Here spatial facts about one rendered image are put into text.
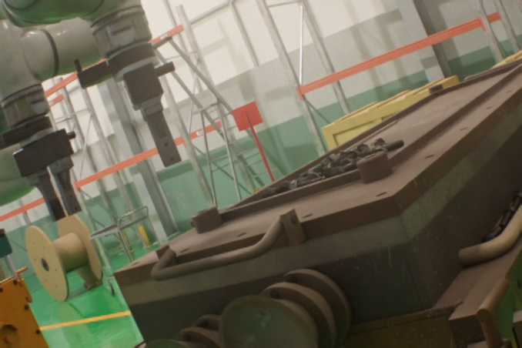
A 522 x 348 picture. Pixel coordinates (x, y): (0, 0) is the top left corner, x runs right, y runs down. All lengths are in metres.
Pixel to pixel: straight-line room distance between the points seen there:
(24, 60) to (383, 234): 0.81
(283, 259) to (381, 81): 10.52
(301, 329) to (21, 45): 0.83
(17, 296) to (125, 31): 2.52
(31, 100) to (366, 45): 10.15
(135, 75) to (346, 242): 0.44
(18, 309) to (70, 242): 7.96
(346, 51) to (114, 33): 10.43
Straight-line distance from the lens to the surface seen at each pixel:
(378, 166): 0.91
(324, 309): 0.80
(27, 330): 3.54
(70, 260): 11.39
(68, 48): 1.42
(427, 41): 9.05
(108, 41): 1.14
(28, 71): 1.38
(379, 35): 11.25
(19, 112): 1.37
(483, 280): 0.83
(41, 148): 1.36
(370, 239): 0.80
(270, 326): 0.81
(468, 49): 10.82
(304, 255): 0.85
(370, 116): 6.76
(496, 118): 1.16
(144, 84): 1.10
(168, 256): 0.94
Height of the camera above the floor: 1.49
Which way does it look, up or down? 4 degrees down
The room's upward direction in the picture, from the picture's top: 22 degrees counter-clockwise
